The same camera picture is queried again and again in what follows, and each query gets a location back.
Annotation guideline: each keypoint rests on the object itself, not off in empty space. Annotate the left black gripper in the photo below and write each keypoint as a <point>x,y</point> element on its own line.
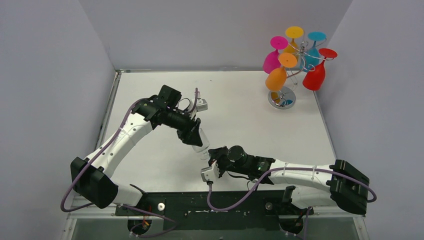
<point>189,126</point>

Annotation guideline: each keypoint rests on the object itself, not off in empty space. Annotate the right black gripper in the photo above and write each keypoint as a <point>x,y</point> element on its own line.
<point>218,154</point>

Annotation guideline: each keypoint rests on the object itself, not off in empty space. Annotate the clear wine glass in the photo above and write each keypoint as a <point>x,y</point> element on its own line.
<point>202,151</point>

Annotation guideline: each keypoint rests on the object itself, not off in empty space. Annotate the orange wine glass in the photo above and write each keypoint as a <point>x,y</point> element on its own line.
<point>277,78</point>

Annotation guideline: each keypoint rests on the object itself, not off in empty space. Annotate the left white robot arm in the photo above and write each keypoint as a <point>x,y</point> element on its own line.
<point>91,176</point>

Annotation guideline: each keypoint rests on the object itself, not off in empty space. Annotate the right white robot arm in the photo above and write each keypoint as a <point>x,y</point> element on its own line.
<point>338,184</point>

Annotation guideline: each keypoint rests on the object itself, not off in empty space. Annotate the pink wine glass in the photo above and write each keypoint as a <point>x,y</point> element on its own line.
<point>271,61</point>

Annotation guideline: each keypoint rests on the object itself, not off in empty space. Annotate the red wine glass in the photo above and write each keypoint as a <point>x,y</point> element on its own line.
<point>315,78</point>

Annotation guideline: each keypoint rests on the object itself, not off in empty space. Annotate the blue wine glass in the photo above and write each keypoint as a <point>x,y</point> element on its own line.
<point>311,58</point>

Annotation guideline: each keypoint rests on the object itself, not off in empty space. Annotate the yellow wine glass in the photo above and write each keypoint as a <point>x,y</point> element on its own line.
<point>293,33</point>

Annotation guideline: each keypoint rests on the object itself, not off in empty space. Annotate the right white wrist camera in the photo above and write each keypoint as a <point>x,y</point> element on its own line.
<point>211,173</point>

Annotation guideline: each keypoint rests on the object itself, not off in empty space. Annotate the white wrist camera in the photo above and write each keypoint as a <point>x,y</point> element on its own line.
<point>197,105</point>
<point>211,173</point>

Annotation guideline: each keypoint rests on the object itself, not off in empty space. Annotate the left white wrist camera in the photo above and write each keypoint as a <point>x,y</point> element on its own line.
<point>197,105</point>

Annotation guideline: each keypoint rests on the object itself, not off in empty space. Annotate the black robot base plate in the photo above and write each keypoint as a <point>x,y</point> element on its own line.
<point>270,210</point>

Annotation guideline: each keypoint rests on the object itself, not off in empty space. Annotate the silver wire glass rack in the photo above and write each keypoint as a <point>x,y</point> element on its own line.
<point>286,97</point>

